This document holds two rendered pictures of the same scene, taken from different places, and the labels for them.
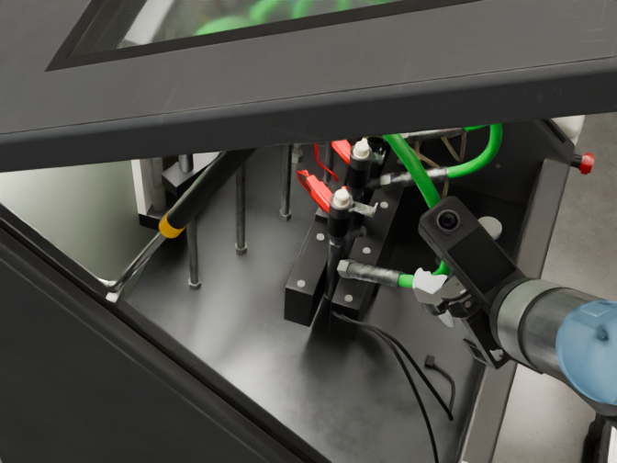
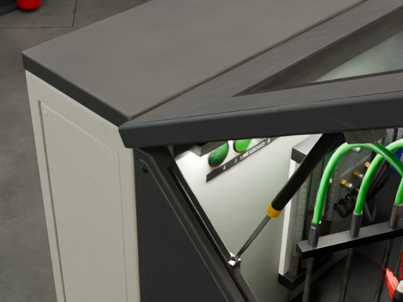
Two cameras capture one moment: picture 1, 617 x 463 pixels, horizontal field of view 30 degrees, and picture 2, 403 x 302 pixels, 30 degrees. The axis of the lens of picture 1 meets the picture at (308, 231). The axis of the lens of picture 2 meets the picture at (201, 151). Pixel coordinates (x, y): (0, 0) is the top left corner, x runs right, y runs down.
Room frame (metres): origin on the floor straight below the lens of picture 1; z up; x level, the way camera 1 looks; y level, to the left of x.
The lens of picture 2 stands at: (-0.18, -0.17, 2.11)
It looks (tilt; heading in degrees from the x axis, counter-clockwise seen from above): 36 degrees down; 29
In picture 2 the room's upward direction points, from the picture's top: 1 degrees clockwise
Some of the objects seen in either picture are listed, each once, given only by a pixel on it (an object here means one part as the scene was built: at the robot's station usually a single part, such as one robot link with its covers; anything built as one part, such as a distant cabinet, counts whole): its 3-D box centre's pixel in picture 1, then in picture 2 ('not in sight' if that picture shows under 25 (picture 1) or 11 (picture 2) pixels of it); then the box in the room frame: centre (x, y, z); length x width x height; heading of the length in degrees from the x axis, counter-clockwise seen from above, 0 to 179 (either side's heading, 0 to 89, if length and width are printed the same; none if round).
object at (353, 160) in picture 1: (363, 205); not in sight; (0.90, -0.07, 1.02); 0.05 x 0.03 x 0.21; 75
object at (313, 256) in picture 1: (357, 230); not in sight; (0.95, -0.07, 0.91); 0.34 x 0.10 x 0.15; 165
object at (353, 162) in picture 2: not in sight; (364, 137); (1.13, 0.15, 1.20); 0.13 x 0.03 x 0.31; 165
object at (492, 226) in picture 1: (487, 229); not in sight; (1.02, -0.27, 0.84); 0.04 x 0.04 x 0.01
